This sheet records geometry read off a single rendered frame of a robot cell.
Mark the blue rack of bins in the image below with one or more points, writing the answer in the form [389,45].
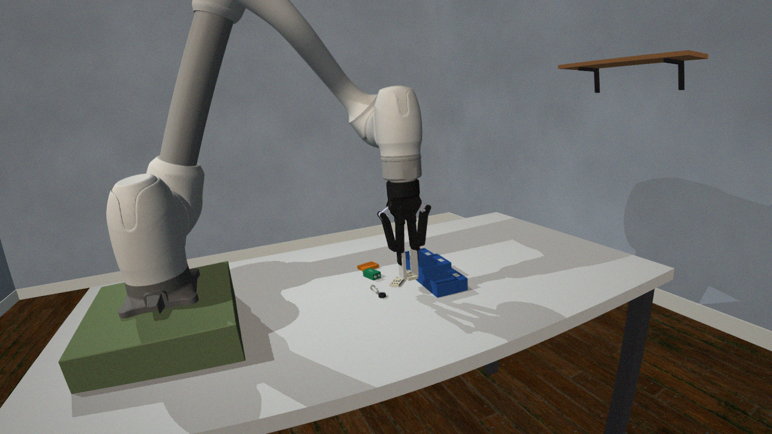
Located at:
[437,275]

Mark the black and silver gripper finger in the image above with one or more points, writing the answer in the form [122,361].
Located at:
[417,236]
[398,245]

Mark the orange flat square pad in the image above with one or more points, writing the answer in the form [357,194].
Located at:
[368,265]

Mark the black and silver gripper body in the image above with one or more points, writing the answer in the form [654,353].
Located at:
[397,191]

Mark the green battery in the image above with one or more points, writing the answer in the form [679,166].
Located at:
[371,274]

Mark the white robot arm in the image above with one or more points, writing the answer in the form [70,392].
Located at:
[149,215]

